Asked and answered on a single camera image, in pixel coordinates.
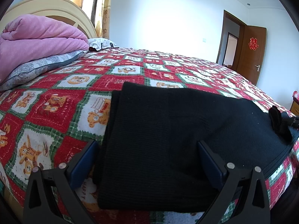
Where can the black pants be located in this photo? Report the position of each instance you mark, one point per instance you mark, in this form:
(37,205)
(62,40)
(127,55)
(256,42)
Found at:
(163,133)

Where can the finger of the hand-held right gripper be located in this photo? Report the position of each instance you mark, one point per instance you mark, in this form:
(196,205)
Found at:
(286,128)
(275,118)

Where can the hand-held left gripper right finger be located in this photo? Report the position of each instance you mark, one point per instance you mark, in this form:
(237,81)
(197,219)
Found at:
(210,165)

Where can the red checked cloth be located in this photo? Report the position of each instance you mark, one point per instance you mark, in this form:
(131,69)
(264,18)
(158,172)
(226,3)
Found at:
(296,95)

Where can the wooden cabinet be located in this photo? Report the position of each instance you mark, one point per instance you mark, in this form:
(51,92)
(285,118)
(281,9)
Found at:
(295,107)

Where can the white patterned pillow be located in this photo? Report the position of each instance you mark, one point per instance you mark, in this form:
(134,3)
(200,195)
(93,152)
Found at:
(102,43)

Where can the red printed bedspread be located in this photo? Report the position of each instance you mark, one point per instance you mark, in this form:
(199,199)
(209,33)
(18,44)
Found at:
(58,102)

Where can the folded pink quilt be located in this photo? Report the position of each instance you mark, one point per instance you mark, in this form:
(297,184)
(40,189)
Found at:
(39,39)

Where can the brown door frame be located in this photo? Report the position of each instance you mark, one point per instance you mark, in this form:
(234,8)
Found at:
(220,39)

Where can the red paper door decoration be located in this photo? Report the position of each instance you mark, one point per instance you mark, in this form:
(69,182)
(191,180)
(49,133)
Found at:
(253,43)

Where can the window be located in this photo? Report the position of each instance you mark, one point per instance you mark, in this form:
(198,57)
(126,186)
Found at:
(96,0)

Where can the grey patterned pillow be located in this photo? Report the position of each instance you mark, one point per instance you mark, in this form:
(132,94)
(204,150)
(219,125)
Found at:
(35,71)

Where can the brown wooden door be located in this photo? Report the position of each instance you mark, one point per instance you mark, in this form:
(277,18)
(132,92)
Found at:
(250,63)

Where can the narrow yellow curtain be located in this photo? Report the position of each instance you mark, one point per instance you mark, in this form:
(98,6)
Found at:
(105,11)

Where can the cream wooden headboard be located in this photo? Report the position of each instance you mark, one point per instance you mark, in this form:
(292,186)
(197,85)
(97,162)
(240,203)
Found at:
(58,7)

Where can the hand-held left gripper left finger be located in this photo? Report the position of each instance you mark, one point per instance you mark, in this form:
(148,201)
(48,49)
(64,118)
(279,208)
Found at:
(81,168)

